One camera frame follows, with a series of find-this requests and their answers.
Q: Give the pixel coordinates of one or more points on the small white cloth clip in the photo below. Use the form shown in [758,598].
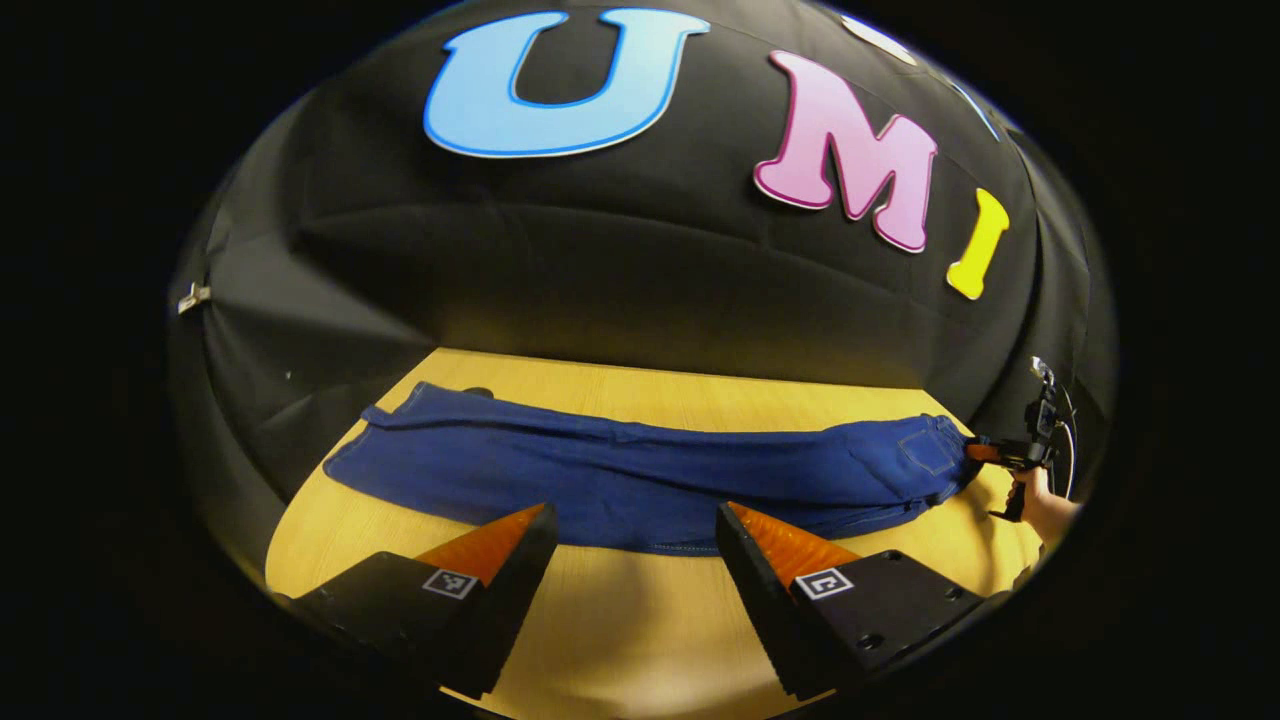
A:
[193,297]

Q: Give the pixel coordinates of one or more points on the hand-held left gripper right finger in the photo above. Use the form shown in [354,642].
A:
[760,610]

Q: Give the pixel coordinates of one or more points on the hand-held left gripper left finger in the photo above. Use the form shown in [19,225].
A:
[505,620]

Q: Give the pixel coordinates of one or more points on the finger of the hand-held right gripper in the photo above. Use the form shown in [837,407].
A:
[990,452]

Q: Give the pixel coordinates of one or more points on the black backdrop cloth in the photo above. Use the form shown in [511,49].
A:
[600,260]

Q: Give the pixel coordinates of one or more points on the blue denim jeans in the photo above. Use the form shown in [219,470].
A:
[600,480]

